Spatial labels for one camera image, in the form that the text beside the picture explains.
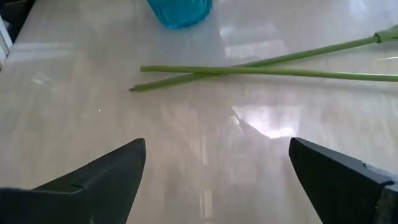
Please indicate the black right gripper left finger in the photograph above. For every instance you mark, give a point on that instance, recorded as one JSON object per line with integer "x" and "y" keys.
{"x": 109, "y": 186}

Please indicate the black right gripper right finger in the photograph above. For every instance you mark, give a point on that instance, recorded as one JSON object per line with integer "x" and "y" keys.
{"x": 342, "y": 193}

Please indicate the pink artificial tulip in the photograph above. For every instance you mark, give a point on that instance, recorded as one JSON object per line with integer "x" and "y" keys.
{"x": 342, "y": 75}

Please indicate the teal glass vase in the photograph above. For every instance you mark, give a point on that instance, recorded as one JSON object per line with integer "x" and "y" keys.
{"x": 180, "y": 14}

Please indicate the white glossy table sheet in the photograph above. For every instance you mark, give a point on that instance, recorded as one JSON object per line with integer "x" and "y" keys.
{"x": 93, "y": 93}

